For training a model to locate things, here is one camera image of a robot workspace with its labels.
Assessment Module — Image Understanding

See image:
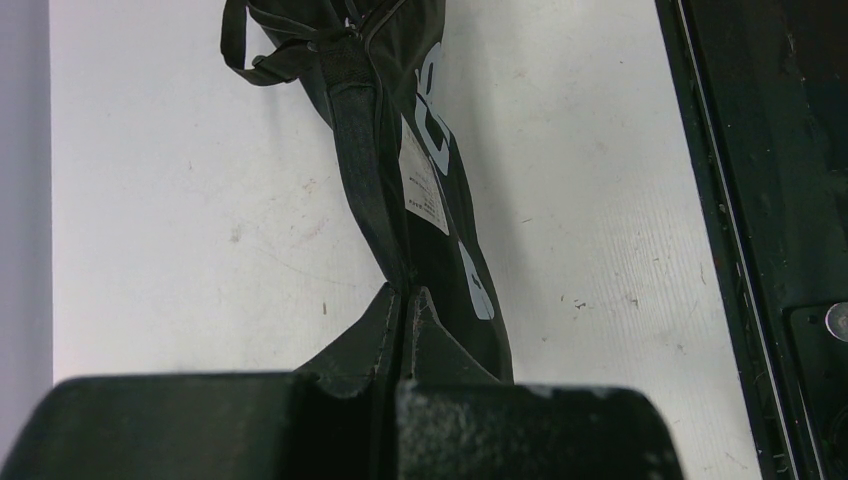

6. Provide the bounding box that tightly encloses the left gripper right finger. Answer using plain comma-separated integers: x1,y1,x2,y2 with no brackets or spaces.
396,288,684,479

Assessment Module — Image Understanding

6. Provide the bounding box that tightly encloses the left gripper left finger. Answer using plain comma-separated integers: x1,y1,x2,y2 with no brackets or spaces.
1,286,402,479

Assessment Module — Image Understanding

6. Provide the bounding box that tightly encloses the black racket bag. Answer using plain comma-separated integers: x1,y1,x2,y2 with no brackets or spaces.
220,1,513,382

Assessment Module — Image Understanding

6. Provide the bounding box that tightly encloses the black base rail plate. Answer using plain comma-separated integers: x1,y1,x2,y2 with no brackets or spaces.
656,1,847,479

